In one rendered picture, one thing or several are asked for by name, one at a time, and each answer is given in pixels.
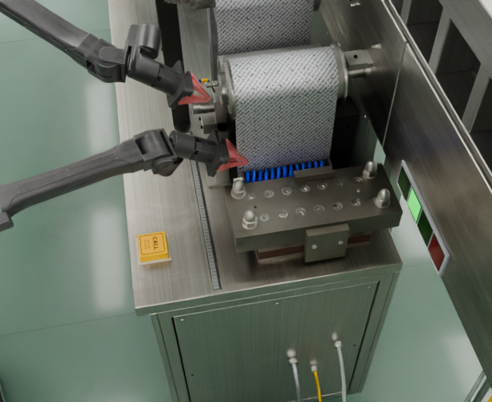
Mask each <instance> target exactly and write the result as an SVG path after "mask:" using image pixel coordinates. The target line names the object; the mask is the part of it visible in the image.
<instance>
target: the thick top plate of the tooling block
mask: <svg viewBox="0 0 492 402"><path fill-rule="evenodd" d="M364 167H365V165H361V166H355V167H346V168H341V169H335V170H333V177H329V178H324V179H314V180H309V181H303V182H298V183H295V180H294V177H293V176H288V177H282V178H277V179H267V180H262V181H256V182H251V183H244V186H245V188H246V196H245V197H244V198H243V199H234V198H233V197H232V196H231V188H232V187H233V185H230V186H225V187H224V189H225V202H226V209H227V213H228V216H229V220H230V227H231V231H232V235H233V239H234V245H235V250H236V253H240V252H246V251H251V250H260V249H265V248H270V247H275V246H284V245H289V244H294V243H299V242H304V241H305V232H306V230H308V229H313V228H319V227H328V226H333V225H338V224H344V223H347V224H348V227H349V235H352V234H357V233H362V232H367V231H376V230H381V229H387V228H392V227H398V226H399V225H400V220H401V217H402V214H403V209H402V207H401V206H400V202H399V200H398V199H397V197H396V193H395V192H394V190H393V187H392V185H391V183H390V180H389V178H388V176H387V173H386V171H385V170H384V166H383V164H382V163H377V167H378V168H377V177H376V178H374V179H368V178H365V177H364V176H363V170H364ZM381 189H388V190H389V192H390V196H391V197H390V205H389V207H387V208H379V207H377V206H376V205H375V199H376V197H377V195H378V193H379V192H380V190H381ZM248 210H252V211H254V213H255V214H256V216H257V221H258V226H257V227H256V228H255V229H253V230H247V229H245V228H244V227H243V226H242V219H243V217H244V214H245V212H246V211H248Z"/></svg>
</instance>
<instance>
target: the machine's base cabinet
mask: <svg viewBox="0 0 492 402"><path fill-rule="evenodd" d="M399 275H400V271H399V272H394V273H389V274H380V275H375V276H371V277H366V278H357V279H352V280H347V281H342V282H334V283H329V284H324V285H319V286H310V287H305V288H300V289H295V290H287V291H282V292H277V293H272V294H264V295H259V296H254V297H249V298H240V299H236V300H231V301H222V302H217V303H213V304H208V305H199V306H194V307H189V308H185V309H176V310H171V311H166V312H161V313H153V314H150V317H151V320H152V325H153V329H154V331H155V337H156V340H157V343H158V346H159V351H160V355H161V358H162V361H163V366H164V369H165V373H166V376H167V381H168V384H169V388H170V390H171V396H172V399H173V402H297V396H296V390H295V384H294V379H293V371H292V367H291V366H289V362H288V360H289V359H291V358H297V359H298V363H299V364H298V365H297V370H298V374H299V379H300V384H301V394H302V401H303V402H313V401H317V400H319V399H318V393H317V385H316V381H315V376H314V373H312V371H311V368H312V367H313V366H317V367H318V372H317V377H318V381H319V385H320V390H321V399H322V400H324V399H328V398H333V397H338V396H342V381H341V372H340V361H339V356H338V352H337V349H335V347H334V343H335V342H336V341H341V343H342V345H343V346H342V348H340V349H341V352H342V357H343V362H344V374H345V387H346V395H350V394H354V393H359V392H362V390H363V387H364V383H365V381H366V377H367V375H368V370H369V368H370V365H371V363H372V358H373V355H374V352H375V350H376V346H377V343H378V340H379V338H380V333H381V330H382V328H383V325H384V321H385V318H386V316H387V313H388V308H389V306H390V303H391V300H392V296H393V294H394V291H395V288H396V283H397V281H398V278H399Z"/></svg>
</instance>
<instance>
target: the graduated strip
mask: <svg viewBox="0 0 492 402"><path fill-rule="evenodd" d="M190 162H191V170H192V175H193V180H194V185H195V193H196V197H197V202H198V206H199V214H200V219H201V224H202V229H203V237H204V242H205V246H206V251H207V259H208V264H209V268H210V273H211V281H212V286H213V290H220V289H222V283H221V278H220V274H219V270H218V262H217V258H216V253H215V245H214V241H213V237H212V233H211V225H210V220H209V216H208V212H207V204H206V200H205V195H204V190H203V183H202V179H201V174H200V170H199V162H197V161H194V160H190Z"/></svg>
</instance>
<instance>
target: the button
mask: <svg viewBox="0 0 492 402"><path fill-rule="evenodd" d="M137 238H138V247H139V255H140V261H141V262H149V261H154V260H159V259H164V258H168V257H169V256H168V250H167V239H166V234H165V231H161V232H156V233H150V234H141V235H138V236H137Z"/></svg>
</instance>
